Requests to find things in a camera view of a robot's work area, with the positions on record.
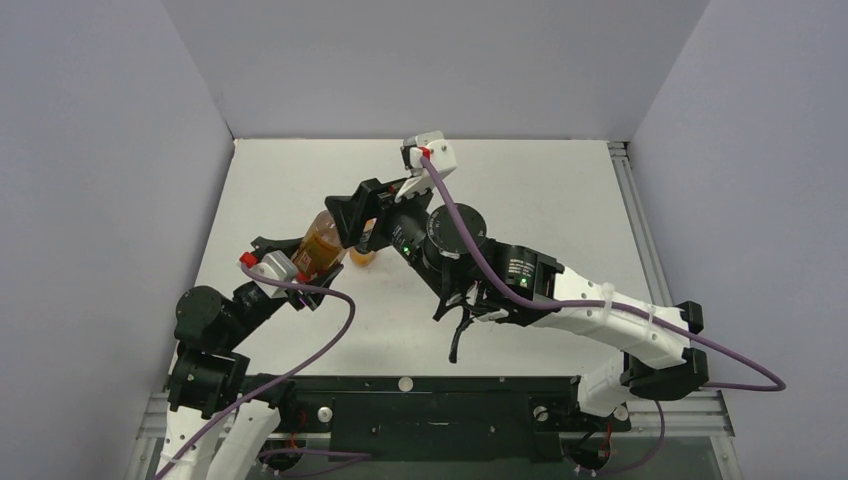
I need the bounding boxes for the gold red label bottle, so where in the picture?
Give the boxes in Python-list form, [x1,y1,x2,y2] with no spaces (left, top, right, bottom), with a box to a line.
[291,210,346,283]

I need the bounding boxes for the orange blue label bottle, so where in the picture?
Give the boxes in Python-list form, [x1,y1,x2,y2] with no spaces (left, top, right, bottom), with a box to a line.
[349,218,376,268]

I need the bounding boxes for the white bottle cap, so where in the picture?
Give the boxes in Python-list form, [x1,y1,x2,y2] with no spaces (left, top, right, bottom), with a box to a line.
[397,377,414,392]

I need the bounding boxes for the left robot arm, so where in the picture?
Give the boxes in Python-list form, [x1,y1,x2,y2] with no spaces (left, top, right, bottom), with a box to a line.
[155,237,343,479]

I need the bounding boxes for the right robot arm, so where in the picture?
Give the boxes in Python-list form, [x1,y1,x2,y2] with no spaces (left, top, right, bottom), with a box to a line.
[325,179,709,427]

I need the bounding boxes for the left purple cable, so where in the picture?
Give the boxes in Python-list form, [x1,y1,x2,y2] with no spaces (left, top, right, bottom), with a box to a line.
[153,261,372,480]

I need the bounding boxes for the purple cable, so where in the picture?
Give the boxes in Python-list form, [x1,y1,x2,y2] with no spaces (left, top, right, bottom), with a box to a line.
[153,261,372,480]
[418,150,787,479]

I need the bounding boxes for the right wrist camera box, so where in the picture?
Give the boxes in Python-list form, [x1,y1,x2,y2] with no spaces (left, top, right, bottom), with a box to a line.
[394,130,457,203]

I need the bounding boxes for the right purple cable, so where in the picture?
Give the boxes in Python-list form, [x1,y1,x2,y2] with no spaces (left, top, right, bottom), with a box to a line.
[418,150,787,479]

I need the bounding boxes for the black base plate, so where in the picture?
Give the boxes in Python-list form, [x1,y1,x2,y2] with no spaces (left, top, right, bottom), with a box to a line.
[271,375,631,463]

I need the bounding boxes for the aluminium rail frame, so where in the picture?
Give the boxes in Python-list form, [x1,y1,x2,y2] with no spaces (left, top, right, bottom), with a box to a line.
[135,140,743,480]

